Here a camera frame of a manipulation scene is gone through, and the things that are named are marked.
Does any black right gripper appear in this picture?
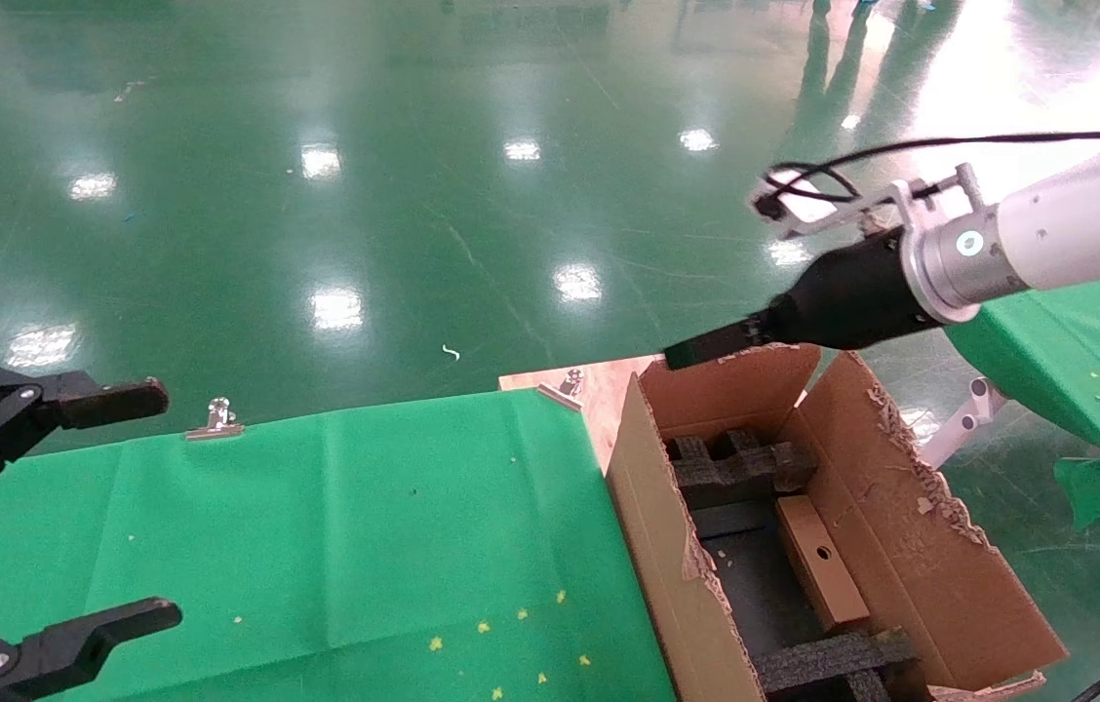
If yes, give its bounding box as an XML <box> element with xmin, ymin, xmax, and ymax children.
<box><xmin>663</xmin><ymin>226</ymin><xmax>923</xmax><ymax>371</ymax></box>

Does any small brown cardboard box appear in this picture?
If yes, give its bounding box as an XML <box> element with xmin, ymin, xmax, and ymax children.
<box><xmin>773</xmin><ymin>493</ymin><xmax>872</xmax><ymax>634</ymax></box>

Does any large open brown carton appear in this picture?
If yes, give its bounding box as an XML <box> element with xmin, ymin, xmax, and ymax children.
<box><xmin>604</xmin><ymin>337</ymin><xmax>1070</xmax><ymax>702</ymax></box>

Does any black foam insert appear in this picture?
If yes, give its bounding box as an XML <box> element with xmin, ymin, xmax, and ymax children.
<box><xmin>664</xmin><ymin>429</ymin><xmax>820</xmax><ymax>513</ymax></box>
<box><xmin>753</xmin><ymin>629</ymin><xmax>922</xmax><ymax>702</ymax></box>

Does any silver binder clip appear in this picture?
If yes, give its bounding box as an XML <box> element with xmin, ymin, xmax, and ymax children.
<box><xmin>537</xmin><ymin>369</ymin><xmax>587</xmax><ymax>413</ymax></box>
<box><xmin>184</xmin><ymin>398</ymin><xmax>247</xmax><ymax>443</ymax></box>

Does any large green table cloth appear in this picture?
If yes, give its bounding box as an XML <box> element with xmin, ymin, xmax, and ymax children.
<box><xmin>0</xmin><ymin>390</ymin><xmax>678</xmax><ymax>702</ymax></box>

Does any white table leg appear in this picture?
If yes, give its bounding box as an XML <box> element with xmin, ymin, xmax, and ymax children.
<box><xmin>919</xmin><ymin>377</ymin><xmax>1012</xmax><ymax>472</ymax></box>

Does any small green table cloth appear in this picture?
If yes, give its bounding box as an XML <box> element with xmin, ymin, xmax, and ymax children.
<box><xmin>940</xmin><ymin>268</ymin><xmax>1100</xmax><ymax>533</ymax></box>

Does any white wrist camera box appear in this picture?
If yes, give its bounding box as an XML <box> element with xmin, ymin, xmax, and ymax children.
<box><xmin>750</xmin><ymin>168</ymin><xmax>865</xmax><ymax>241</ymax></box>

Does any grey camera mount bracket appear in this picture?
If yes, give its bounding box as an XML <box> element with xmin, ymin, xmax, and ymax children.
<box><xmin>772</xmin><ymin>163</ymin><xmax>1002</xmax><ymax>242</ymax></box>

